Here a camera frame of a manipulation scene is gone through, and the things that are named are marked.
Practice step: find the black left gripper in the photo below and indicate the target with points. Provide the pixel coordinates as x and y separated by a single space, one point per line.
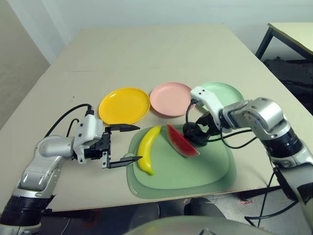
102 147

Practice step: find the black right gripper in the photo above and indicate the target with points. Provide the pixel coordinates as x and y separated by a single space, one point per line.
207 122

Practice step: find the dark green toy avocado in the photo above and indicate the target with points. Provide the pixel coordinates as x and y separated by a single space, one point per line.
192 133

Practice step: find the yellow toy banana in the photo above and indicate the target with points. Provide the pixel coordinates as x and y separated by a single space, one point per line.
144 151

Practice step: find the red toy watermelon slice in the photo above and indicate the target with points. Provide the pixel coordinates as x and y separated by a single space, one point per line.
182 144

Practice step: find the yellow plastic plate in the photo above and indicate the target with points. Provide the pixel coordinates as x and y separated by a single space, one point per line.
124 105

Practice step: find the pink plastic plate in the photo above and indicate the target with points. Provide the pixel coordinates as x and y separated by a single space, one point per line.
168 100

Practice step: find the mint green plastic plate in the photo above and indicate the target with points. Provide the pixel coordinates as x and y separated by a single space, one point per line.
227 94

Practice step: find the green cutting board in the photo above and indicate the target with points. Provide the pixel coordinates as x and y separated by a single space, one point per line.
183 176

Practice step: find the grey left robot leg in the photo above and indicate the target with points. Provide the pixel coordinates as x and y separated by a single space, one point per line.
144 215

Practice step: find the grey robot leg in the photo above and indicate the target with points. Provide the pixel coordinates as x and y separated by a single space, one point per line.
203 208
144 215

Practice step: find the grey right robot leg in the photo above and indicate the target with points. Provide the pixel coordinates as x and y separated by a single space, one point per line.
203 208

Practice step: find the grey-green robot torso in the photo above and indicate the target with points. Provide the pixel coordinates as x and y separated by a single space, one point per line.
195 227

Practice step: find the black floor mat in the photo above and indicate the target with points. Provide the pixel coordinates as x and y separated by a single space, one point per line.
288 73

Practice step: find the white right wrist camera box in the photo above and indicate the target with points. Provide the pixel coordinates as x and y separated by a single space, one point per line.
207 98

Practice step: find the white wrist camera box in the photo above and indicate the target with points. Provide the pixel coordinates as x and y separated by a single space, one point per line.
207 98
88 129

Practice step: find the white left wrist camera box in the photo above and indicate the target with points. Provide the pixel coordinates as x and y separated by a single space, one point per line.
88 129

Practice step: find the beige side table black frame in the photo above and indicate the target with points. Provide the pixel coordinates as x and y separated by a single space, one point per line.
293 31

